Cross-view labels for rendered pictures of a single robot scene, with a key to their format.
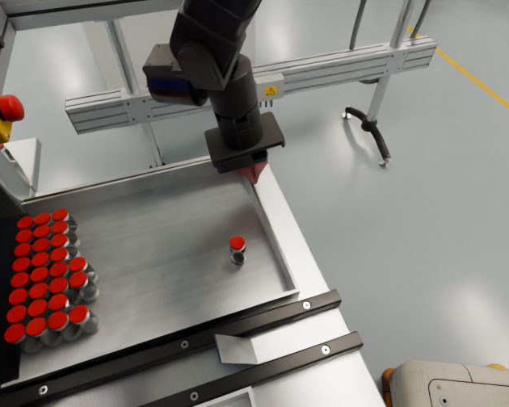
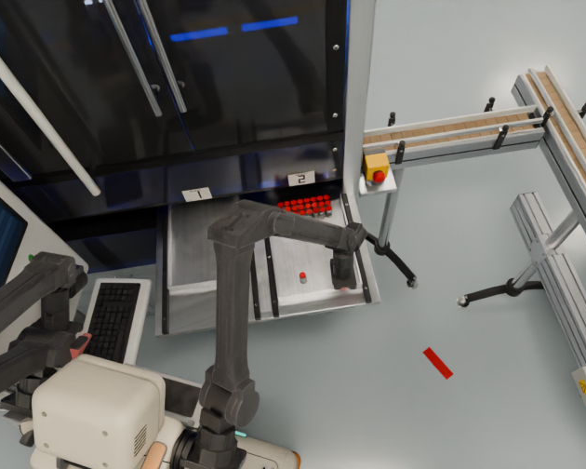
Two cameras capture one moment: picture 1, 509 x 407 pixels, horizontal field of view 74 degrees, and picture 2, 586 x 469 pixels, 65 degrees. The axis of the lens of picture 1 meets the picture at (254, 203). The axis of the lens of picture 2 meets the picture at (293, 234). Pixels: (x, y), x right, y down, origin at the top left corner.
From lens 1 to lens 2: 1.13 m
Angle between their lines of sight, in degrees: 54
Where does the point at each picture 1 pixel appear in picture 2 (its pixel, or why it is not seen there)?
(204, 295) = (288, 265)
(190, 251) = (311, 261)
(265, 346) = (264, 286)
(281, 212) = (326, 304)
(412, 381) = (280, 451)
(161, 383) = (259, 251)
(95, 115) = (523, 218)
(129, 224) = not seen: hidden behind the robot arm
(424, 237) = not seen: outside the picture
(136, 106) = (538, 249)
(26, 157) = (380, 187)
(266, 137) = (338, 280)
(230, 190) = not seen: hidden behind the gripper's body
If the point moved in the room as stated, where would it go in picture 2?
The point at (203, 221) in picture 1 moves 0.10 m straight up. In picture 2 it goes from (326, 267) to (326, 253)
